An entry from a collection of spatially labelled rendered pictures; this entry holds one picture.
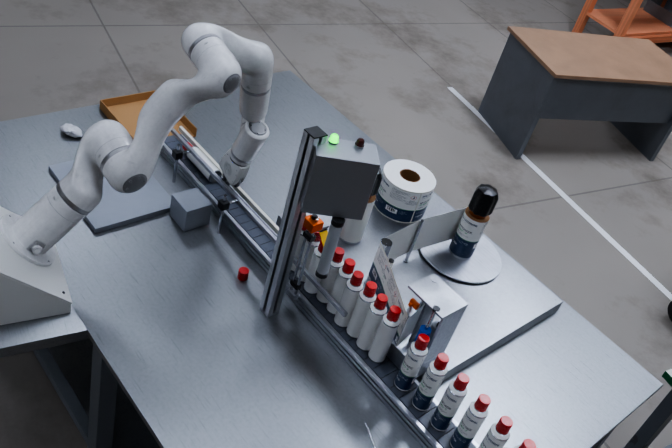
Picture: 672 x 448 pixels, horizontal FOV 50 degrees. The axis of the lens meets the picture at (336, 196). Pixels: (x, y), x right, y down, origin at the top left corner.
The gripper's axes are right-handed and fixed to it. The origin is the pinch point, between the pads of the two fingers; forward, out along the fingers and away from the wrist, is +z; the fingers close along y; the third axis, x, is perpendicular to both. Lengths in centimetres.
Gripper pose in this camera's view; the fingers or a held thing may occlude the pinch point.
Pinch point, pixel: (226, 181)
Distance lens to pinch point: 257.2
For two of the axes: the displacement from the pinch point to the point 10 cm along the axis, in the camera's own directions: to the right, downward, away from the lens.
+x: 7.5, -2.5, 6.2
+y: 5.0, 8.1, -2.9
